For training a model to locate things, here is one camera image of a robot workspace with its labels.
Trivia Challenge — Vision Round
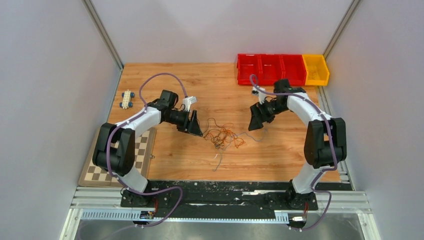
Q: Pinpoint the right red bin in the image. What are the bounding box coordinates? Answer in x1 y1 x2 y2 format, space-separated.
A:
281 54 307 87

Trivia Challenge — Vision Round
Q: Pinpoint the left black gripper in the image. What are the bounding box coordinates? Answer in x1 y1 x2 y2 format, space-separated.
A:
165 109 204 138

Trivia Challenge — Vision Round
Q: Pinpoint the slotted cable duct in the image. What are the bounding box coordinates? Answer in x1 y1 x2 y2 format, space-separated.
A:
80 209 289 224

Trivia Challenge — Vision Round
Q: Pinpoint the dark brown wire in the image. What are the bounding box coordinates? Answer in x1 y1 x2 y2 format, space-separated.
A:
202 117 238 151

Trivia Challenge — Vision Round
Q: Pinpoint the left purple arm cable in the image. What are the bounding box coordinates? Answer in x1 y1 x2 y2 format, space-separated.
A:
105 72 188 229

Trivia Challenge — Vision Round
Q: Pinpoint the wooden chessboard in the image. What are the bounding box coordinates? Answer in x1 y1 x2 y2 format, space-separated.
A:
78 128 157 187

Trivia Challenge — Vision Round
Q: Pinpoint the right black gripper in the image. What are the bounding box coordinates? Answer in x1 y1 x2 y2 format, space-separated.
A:
249 99 290 132

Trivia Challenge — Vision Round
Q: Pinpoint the yellow bin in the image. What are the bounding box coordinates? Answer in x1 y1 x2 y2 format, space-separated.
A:
302 54 330 86

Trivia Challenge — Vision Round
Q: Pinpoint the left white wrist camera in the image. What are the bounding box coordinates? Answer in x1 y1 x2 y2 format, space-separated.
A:
182 96 198 112

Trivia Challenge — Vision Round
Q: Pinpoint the toy block car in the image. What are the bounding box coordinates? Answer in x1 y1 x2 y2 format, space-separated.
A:
119 89 135 110

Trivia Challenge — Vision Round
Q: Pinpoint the aluminium frame rail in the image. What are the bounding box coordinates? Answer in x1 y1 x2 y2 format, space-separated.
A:
71 187 372 214

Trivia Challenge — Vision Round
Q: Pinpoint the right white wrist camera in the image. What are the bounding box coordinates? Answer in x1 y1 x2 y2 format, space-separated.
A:
251 89 267 104

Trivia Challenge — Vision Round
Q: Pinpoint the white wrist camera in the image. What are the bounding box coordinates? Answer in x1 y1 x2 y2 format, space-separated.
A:
182 96 198 112
251 89 267 104

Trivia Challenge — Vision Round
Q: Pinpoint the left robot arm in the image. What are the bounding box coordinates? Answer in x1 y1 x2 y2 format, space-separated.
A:
92 90 203 207

